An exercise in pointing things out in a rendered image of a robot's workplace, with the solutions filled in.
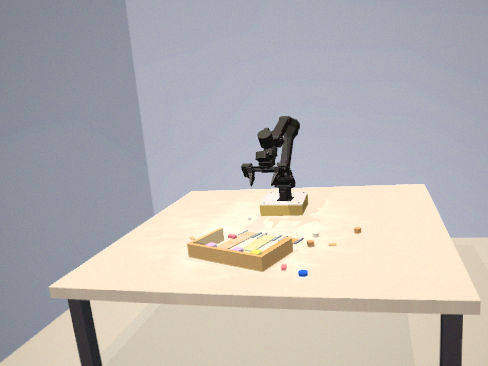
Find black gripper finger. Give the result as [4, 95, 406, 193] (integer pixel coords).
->
[245, 168, 255, 186]
[271, 167, 285, 186]

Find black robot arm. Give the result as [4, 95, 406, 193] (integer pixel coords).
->
[256, 116, 300, 202]

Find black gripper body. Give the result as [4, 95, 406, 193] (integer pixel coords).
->
[241, 155, 290, 177]

